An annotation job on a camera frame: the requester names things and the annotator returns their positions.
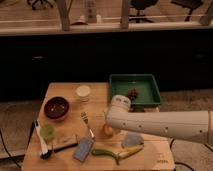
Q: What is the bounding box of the red yellow apple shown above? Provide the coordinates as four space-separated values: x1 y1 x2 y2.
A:
102 124 114 137

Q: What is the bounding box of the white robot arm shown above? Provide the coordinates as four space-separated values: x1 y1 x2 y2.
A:
105 95 213 146

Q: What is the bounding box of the white paper cup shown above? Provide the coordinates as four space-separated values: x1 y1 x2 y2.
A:
76 85 91 102

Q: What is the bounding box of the green plastic cup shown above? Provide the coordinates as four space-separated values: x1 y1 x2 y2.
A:
40 124 55 141

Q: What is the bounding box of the dark grapes bunch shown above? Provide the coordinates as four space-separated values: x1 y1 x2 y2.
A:
127 89 139 101

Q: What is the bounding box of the silver metal fork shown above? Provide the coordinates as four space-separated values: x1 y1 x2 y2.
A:
81 112 95 140

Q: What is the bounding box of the green plastic tray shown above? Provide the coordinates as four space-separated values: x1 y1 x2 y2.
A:
109 74 161 107

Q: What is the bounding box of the dark red bowl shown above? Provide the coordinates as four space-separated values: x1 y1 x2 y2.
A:
44 96 69 120

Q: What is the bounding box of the green chili pepper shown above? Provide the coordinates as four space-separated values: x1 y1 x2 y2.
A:
91 149 120 165

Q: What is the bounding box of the wooden block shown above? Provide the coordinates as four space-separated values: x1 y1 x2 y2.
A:
55 136 77 145

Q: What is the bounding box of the blue sponge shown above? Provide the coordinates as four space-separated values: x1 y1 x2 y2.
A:
73 137 94 162

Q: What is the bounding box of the black cable at left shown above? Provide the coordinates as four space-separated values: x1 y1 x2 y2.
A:
0 120 36 169

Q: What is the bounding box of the black handled tool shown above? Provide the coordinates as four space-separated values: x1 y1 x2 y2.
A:
40 143 78 160

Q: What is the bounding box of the black cable on floor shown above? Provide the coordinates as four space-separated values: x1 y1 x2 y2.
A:
169 138 213 171

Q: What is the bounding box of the white handled brush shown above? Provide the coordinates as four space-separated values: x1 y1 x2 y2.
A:
34 120 49 159

